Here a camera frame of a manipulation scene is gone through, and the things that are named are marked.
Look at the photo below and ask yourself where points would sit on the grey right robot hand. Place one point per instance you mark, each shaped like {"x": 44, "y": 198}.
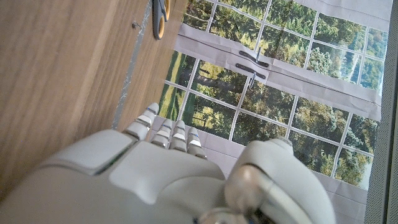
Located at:
{"x": 149, "y": 186}

